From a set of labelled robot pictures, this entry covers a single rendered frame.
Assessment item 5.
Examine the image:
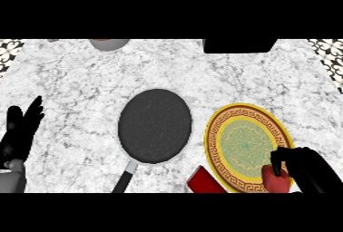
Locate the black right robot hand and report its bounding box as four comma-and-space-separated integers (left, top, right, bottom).
269, 146, 343, 194

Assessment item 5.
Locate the yellow patterned plate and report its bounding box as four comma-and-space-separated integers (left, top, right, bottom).
204, 102, 296, 194

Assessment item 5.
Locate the black appliance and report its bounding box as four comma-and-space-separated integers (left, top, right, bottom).
201, 39, 280, 54

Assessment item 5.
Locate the dark grey frying pan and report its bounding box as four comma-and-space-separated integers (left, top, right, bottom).
111, 88, 194, 194

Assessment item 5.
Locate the grey bowl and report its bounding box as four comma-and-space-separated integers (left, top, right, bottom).
89, 39, 132, 52

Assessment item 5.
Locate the dark red flat object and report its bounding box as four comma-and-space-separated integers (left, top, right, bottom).
187, 165, 230, 194

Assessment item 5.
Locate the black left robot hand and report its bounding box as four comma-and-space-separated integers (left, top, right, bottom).
0, 95, 48, 170

